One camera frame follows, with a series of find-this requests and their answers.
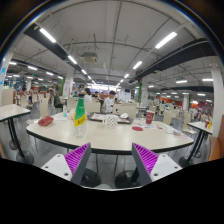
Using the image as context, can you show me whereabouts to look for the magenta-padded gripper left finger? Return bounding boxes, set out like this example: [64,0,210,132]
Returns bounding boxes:
[40,142,93,186]

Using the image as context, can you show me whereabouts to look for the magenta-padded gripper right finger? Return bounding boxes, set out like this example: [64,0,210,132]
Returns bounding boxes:
[131,142,183,187]

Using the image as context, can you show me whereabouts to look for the green-labelled clear drink bottle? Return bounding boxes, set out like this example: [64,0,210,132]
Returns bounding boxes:
[72,92,88,139]

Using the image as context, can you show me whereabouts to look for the pink printed paper leaflet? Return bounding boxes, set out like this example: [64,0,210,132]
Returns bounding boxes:
[171,130,192,140]

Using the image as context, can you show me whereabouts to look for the red packet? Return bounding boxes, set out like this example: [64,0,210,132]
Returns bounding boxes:
[37,115,55,127]

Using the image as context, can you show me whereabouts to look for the red paper cup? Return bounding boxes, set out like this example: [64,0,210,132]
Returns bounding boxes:
[145,110,156,125]

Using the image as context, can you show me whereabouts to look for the white table with black leg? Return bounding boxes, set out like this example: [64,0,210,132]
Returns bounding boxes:
[178,121,214,168]
[0,103,35,165]

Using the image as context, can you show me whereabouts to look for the orange bench seat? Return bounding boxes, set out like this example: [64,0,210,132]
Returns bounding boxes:
[208,114,224,162]

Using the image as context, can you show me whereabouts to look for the person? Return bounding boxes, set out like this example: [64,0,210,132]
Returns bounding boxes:
[47,87,64,109]
[103,90,122,114]
[82,87,93,104]

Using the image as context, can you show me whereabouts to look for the ceiling air conditioner unit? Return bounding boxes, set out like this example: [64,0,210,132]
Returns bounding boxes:
[80,51,99,64]

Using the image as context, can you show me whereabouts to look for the ceiling strip lights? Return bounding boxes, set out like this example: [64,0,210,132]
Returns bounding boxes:
[8,27,214,104]

